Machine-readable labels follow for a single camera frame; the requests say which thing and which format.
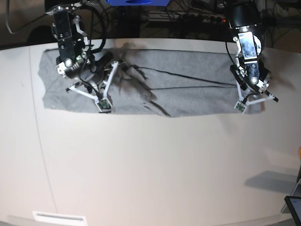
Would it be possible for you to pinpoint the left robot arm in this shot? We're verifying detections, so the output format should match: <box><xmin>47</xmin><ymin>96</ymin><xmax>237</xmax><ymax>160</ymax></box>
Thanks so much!
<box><xmin>223</xmin><ymin>0</ymin><xmax>276</xmax><ymax>107</ymax></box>

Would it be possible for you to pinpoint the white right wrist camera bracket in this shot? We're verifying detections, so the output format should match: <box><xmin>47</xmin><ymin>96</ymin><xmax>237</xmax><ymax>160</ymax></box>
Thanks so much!
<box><xmin>66</xmin><ymin>60</ymin><xmax>125</xmax><ymax>113</ymax></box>

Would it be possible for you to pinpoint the black power strip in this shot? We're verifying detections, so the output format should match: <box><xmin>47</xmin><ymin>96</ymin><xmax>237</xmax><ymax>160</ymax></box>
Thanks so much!
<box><xmin>148</xmin><ymin>11</ymin><xmax>226</xmax><ymax>24</ymax></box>

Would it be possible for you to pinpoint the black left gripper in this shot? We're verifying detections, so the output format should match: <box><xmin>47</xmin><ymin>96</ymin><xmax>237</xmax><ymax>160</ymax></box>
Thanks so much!
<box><xmin>241</xmin><ymin>83</ymin><xmax>267</xmax><ymax>104</ymax></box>

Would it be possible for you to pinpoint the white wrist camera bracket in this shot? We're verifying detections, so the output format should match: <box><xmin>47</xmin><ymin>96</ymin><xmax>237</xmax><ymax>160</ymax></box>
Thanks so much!
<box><xmin>66</xmin><ymin>60</ymin><xmax>125</xmax><ymax>113</ymax></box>
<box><xmin>234</xmin><ymin>82</ymin><xmax>278</xmax><ymax>114</ymax></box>

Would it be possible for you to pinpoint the black tablet with stand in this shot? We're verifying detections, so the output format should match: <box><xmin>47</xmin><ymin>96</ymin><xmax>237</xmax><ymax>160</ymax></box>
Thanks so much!
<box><xmin>281</xmin><ymin>169</ymin><xmax>301</xmax><ymax>226</ymax></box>

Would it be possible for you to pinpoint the white label strip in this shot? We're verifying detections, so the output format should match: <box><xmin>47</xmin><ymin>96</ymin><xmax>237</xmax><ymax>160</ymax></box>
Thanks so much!
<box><xmin>32</xmin><ymin>211</ymin><xmax>87</xmax><ymax>225</ymax></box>

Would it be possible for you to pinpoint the grey T-shirt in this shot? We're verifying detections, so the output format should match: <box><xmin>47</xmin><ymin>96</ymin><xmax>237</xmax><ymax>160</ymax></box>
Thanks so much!
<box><xmin>38</xmin><ymin>48</ymin><xmax>265</xmax><ymax>118</ymax></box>

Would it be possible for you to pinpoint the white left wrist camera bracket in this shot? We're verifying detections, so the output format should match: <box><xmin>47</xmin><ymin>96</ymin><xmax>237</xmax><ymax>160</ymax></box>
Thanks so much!
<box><xmin>234</xmin><ymin>82</ymin><xmax>278</xmax><ymax>114</ymax></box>

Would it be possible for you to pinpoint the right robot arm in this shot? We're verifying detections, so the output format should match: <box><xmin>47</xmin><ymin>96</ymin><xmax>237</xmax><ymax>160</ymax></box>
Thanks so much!
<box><xmin>44</xmin><ymin>0</ymin><xmax>113</xmax><ymax>95</ymax></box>

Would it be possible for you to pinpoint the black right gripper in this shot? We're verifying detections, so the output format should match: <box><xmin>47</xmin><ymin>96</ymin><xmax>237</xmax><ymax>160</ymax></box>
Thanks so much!
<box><xmin>75</xmin><ymin>52</ymin><xmax>113</xmax><ymax>94</ymax></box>

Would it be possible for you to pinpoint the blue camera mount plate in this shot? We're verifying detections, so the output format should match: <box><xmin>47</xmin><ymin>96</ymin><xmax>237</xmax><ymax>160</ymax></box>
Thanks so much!
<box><xmin>106</xmin><ymin>0</ymin><xmax>170</xmax><ymax>6</ymax></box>

